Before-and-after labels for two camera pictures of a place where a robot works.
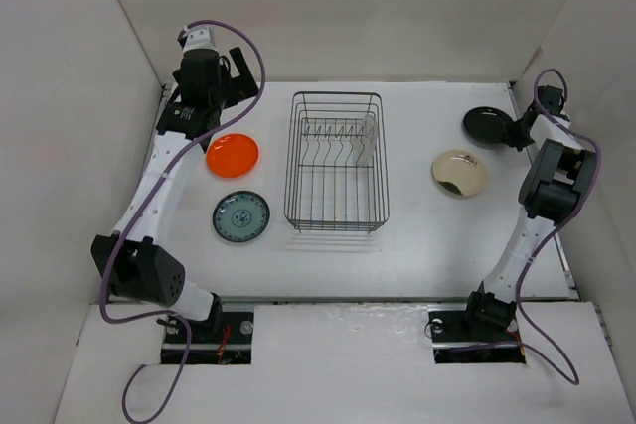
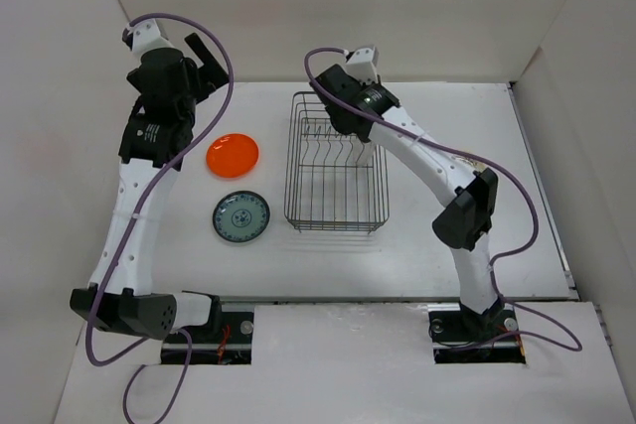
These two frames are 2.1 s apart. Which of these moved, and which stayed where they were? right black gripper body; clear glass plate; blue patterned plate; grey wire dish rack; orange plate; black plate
Moved: clear glass plate; black plate; right black gripper body
Stayed: orange plate; grey wire dish rack; blue patterned plate
